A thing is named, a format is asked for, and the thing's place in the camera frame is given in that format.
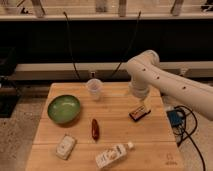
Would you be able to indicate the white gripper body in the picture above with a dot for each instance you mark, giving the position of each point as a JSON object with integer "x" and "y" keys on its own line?
{"x": 145, "y": 104}

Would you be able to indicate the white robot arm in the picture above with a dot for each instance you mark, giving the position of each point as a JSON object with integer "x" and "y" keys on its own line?
{"x": 144, "y": 72}

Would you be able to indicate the black orange eraser block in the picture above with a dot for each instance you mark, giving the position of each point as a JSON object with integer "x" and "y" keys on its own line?
{"x": 139, "y": 113}

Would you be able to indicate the blue device on floor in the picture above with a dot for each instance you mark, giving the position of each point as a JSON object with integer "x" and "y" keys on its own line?
{"x": 175, "y": 117}

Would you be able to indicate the clear plastic cup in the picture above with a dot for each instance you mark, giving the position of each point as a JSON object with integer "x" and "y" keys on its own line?
{"x": 94, "y": 88}

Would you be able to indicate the red brown sausage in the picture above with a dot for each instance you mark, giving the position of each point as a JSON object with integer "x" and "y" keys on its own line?
{"x": 95, "y": 130}

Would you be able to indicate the white plastic bottle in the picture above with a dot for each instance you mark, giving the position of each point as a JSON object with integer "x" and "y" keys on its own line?
{"x": 113, "y": 154}

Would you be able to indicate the green bowl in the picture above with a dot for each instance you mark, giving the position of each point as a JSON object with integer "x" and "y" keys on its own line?
{"x": 63, "y": 109}

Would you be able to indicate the black cart at left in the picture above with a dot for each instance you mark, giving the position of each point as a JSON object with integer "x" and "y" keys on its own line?
{"x": 8, "y": 64}

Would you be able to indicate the white wall rail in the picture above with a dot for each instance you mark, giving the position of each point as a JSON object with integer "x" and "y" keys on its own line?
{"x": 103, "y": 71}

